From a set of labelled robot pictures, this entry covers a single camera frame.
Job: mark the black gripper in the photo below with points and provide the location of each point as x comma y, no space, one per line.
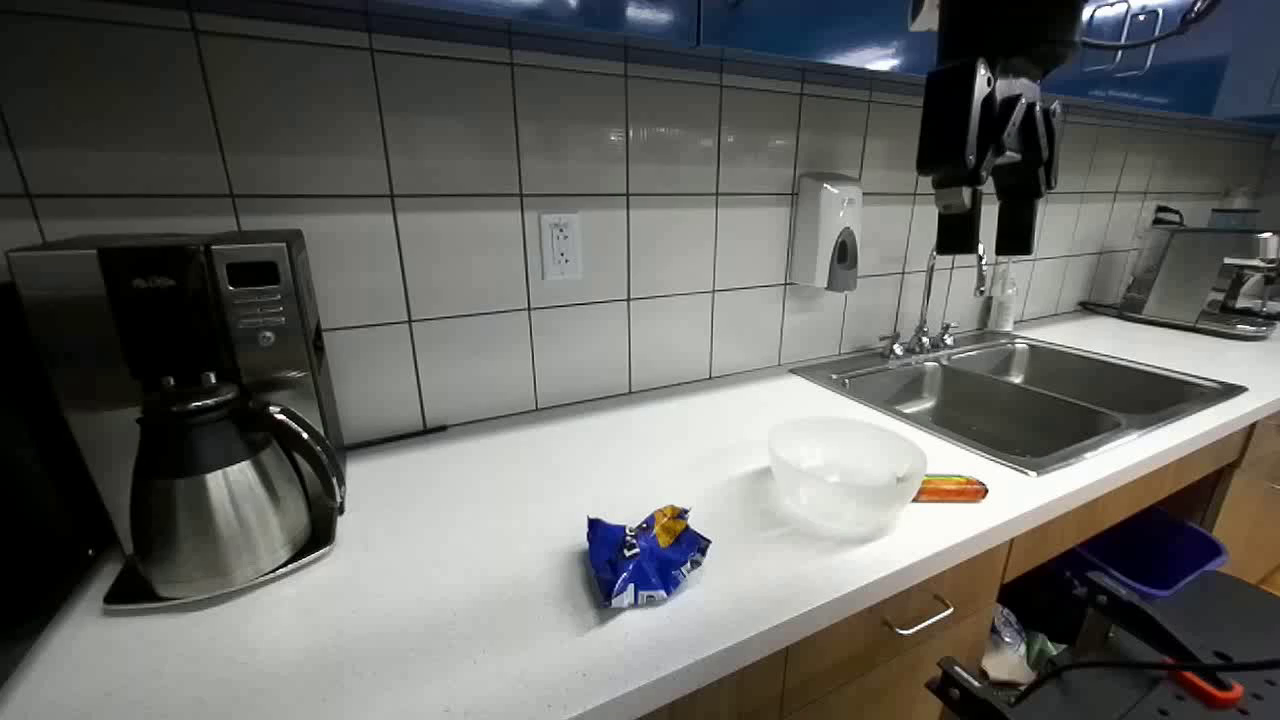
964,126

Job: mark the blue snack bag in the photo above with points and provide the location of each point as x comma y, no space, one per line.
641,567

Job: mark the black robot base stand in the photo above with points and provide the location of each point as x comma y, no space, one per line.
1135,635

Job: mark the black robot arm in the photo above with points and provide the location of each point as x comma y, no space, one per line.
1007,33

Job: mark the clear plastic bowl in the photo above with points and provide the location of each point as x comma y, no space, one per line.
843,476

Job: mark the chrome sink faucet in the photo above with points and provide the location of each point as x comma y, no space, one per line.
993,300

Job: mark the stainless steel double sink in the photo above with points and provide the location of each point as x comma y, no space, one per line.
1025,400

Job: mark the silver countertop appliance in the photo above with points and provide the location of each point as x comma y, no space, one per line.
1187,280

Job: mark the orange green toy carrot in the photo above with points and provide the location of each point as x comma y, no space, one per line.
954,489

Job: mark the blue overhead cabinets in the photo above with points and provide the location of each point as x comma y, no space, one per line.
747,20

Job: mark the blue plastic bin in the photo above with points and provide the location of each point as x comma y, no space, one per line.
1155,550

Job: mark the crumpled white plastic bag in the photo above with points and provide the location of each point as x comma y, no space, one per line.
1022,653

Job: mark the wooden drawer front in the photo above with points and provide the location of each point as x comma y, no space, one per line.
866,662

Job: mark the silver black coffee maker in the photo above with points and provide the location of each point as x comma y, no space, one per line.
259,300

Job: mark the stainless steel coffee carafe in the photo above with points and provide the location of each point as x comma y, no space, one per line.
221,504

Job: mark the black microwave oven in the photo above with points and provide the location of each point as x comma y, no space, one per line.
27,535

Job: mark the white wall soap dispenser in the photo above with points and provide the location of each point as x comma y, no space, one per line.
821,226

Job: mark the white wall power outlet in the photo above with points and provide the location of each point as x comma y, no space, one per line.
561,247

